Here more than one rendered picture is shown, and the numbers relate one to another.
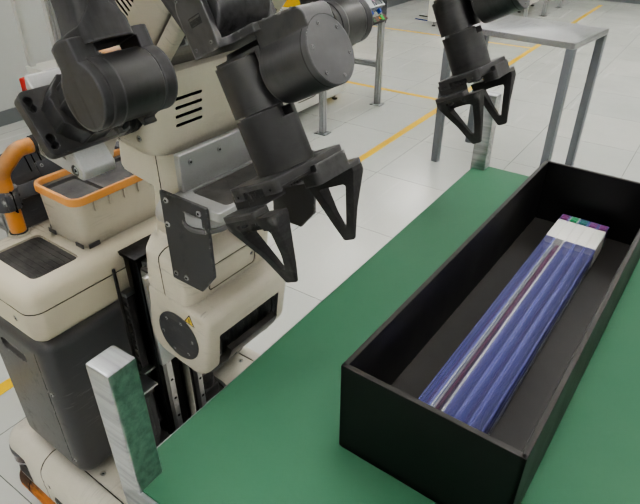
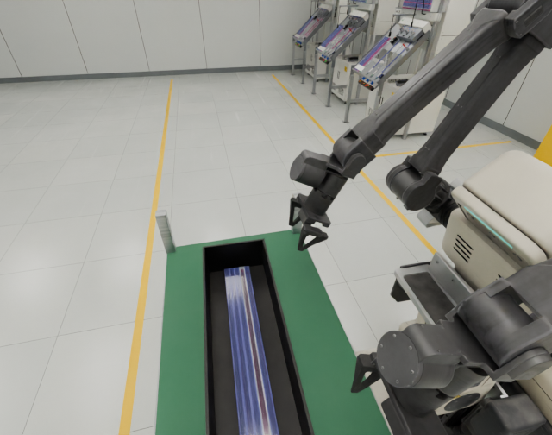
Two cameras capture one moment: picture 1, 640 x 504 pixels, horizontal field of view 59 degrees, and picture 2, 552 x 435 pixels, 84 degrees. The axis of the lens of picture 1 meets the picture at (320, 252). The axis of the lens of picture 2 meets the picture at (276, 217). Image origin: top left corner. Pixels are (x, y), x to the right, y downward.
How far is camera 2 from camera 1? 98 cm
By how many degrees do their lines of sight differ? 96
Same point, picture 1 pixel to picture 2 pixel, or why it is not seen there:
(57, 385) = not seen: hidden behind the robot
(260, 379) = (306, 265)
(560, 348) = (224, 355)
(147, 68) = (404, 183)
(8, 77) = not seen: outside the picture
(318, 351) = (304, 286)
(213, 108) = (476, 267)
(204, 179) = (438, 279)
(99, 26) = (414, 160)
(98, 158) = (425, 217)
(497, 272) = (287, 393)
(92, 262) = not seen: hidden behind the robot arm
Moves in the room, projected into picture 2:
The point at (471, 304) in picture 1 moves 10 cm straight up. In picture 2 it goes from (278, 351) to (278, 327)
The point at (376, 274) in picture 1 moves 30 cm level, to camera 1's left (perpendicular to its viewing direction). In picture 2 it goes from (336, 342) to (392, 273)
